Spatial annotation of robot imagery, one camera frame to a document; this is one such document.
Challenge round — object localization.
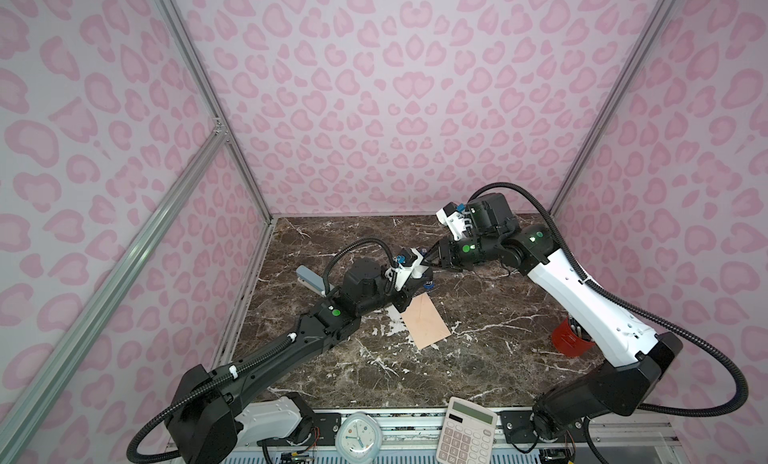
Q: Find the right black corrugated cable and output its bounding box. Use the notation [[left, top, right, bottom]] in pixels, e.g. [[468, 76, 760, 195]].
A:
[[466, 181, 749, 418]]

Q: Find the left black corrugated cable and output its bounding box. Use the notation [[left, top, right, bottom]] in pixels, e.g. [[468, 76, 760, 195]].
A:
[[125, 237, 397, 464]]

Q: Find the white round clock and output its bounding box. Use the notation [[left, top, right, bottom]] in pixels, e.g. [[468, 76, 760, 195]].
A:
[[335, 412, 384, 464]]

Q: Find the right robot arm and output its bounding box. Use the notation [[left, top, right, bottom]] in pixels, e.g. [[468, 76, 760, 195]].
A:
[[427, 193, 682, 441]]

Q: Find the light blue box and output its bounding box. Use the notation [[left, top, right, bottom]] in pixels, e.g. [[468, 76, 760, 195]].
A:
[[296, 265, 326, 296]]

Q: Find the black corrugated cable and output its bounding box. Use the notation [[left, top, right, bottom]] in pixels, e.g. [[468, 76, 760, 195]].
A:
[[125, 237, 397, 464], [466, 181, 749, 418]]

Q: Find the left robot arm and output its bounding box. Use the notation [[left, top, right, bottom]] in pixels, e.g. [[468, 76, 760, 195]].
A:
[[164, 258, 433, 463]]

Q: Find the white calculator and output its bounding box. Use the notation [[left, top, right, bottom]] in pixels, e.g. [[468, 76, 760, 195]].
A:
[[436, 397, 499, 464]]

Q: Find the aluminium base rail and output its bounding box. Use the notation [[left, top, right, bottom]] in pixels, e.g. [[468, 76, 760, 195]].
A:
[[204, 407, 689, 463]]

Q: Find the beige envelope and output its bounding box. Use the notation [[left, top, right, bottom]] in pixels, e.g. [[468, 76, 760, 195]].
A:
[[401, 293, 451, 350]]

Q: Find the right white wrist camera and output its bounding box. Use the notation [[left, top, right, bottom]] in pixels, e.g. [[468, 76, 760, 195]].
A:
[[436, 202, 472, 241]]

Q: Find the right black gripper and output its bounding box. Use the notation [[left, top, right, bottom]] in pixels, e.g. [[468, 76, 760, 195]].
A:
[[416, 232, 500, 272]]

